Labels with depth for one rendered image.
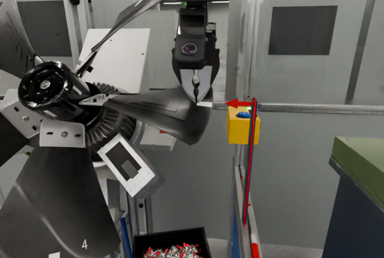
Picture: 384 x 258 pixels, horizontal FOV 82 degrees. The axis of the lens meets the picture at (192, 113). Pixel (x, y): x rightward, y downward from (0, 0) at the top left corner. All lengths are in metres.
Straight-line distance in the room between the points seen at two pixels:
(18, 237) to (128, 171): 0.22
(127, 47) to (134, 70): 0.11
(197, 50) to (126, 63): 0.56
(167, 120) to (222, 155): 0.94
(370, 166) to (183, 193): 1.11
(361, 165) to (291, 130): 0.73
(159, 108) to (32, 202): 0.29
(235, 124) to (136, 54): 0.45
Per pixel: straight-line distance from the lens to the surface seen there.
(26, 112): 0.64
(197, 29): 0.37
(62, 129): 0.57
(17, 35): 0.75
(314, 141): 1.39
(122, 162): 0.58
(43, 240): 0.52
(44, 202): 0.52
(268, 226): 1.66
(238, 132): 0.75
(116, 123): 0.64
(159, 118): 0.43
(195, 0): 0.39
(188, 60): 0.33
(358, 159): 0.64
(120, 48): 0.93
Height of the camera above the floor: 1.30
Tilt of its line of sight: 17 degrees down
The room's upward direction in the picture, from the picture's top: straight up
